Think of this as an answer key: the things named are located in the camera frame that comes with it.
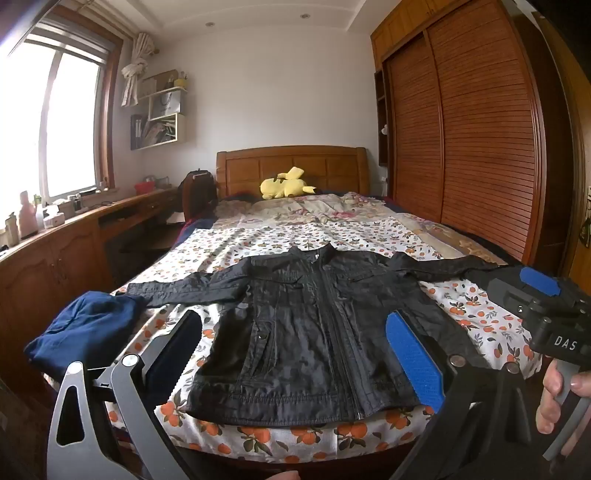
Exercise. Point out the navy blue folded garment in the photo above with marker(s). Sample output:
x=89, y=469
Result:
x=83, y=332

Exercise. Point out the pink bottle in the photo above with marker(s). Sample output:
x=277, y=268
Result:
x=27, y=217

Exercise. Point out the floral quilt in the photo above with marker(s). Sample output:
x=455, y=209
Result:
x=323, y=207

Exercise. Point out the wooden door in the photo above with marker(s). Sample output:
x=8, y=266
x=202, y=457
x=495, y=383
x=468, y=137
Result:
x=570, y=138

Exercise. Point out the black jacket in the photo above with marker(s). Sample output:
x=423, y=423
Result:
x=300, y=332

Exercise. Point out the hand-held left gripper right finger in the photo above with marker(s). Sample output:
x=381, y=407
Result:
x=413, y=360

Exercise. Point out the white bottle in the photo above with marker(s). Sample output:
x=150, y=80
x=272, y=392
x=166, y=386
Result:
x=12, y=230

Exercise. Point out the dark backpack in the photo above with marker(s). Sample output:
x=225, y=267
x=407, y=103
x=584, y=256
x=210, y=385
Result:
x=198, y=191

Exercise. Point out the bed with orange-print sheet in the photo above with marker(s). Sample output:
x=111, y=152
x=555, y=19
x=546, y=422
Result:
x=277, y=240

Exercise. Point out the person's right hand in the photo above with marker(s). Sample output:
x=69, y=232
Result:
x=549, y=410

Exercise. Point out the tied white curtain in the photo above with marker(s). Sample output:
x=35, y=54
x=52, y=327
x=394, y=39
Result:
x=135, y=69

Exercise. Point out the long wooden desk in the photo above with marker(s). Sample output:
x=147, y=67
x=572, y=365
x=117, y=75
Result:
x=55, y=258

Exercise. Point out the wooden slatted wardrobe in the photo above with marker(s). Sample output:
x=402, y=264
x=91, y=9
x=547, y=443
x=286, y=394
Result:
x=480, y=138

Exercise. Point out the yellow cup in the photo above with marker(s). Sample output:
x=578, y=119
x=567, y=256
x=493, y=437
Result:
x=180, y=83

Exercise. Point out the wood framed window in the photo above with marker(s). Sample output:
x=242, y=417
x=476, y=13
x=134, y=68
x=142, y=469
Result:
x=69, y=129

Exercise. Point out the white wall shelf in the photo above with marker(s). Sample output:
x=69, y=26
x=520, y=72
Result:
x=164, y=115

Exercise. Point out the tissue box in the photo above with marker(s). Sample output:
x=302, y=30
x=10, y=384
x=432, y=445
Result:
x=53, y=218

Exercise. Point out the wooden bed headboard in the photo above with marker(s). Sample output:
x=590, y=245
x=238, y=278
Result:
x=295, y=159

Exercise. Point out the red bowl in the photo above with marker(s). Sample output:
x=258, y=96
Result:
x=144, y=187

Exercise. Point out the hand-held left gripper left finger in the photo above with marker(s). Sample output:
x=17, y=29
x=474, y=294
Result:
x=178, y=346

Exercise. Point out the yellow plush toy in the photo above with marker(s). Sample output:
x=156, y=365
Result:
x=284, y=187

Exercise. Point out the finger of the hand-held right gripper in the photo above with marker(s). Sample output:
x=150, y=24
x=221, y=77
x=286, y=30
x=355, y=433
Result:
x=540, y=280
x=508, y=295

